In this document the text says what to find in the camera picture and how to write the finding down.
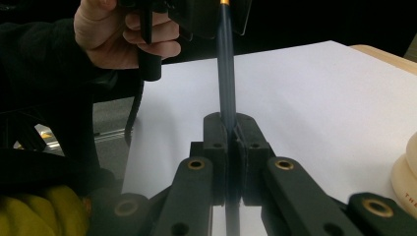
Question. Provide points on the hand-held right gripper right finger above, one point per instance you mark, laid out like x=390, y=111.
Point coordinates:
x=250, y=147

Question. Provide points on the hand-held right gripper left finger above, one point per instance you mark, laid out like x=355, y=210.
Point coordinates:
x=218, y=147

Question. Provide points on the cream ribbed pen holder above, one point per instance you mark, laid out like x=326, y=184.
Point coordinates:
x=406, y=183

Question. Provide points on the white table mat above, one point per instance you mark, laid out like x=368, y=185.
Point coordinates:
x=295, y=114

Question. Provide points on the yellow floor marker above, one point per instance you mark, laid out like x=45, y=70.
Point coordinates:
x=46, y=135

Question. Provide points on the aluminium floor rail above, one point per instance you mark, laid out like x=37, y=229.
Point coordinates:
x=111, y=135

